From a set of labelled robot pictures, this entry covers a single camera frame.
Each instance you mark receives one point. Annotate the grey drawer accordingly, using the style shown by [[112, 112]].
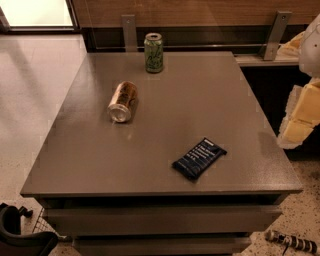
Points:
[[161, 220], [162, 246]]

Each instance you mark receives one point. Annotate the black white striped cylinder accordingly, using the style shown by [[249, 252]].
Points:
[[294, 242]]

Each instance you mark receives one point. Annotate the dark blue snack bar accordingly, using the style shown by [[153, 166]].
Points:
[[197, 160]]

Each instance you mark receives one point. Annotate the lower grey drawer front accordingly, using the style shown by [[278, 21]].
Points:
[[162, 246]]

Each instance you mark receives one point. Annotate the green soda can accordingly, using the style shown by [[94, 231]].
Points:
[[153, 51]]

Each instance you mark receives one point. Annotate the black chair base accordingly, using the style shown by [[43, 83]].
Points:
[[14, 243]]

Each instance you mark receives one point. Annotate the upper grey drawer front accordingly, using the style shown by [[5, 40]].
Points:
[[161, 220]]

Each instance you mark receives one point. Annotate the metal wall bracket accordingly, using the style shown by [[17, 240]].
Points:
[[275, 35], [129, 33]]

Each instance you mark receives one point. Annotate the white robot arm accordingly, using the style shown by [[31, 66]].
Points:
[[309, 51]]

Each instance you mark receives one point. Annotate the orange soda can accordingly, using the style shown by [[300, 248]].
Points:
[[122, 103]]

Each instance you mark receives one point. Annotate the right metal wall bracket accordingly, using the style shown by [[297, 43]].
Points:
[[275, 35]]

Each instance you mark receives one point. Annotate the bright window panel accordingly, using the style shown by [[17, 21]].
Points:
[[36, 12]]

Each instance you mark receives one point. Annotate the left metal wall bracket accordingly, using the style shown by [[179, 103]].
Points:
[[129, 33]]

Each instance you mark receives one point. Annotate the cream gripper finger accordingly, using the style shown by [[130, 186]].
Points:
[[302, 115], [291, 48]]

